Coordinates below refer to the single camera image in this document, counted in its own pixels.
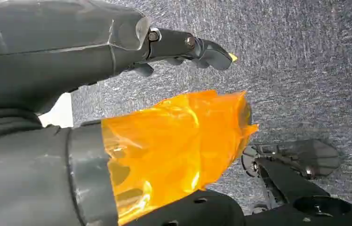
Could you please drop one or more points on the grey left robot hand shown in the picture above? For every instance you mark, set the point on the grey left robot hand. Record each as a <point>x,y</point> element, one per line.
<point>38,56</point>

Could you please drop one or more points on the ribbed grey left robot arm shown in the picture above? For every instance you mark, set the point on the ribbed grey left robot arm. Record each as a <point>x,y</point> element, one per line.
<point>4,124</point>

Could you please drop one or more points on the white furniture panel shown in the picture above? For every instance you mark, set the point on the white furniture panel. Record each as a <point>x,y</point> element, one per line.
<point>59,113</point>

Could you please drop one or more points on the black robot leg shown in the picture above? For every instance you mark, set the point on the black robot leg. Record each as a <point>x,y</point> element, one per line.
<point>288,184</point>

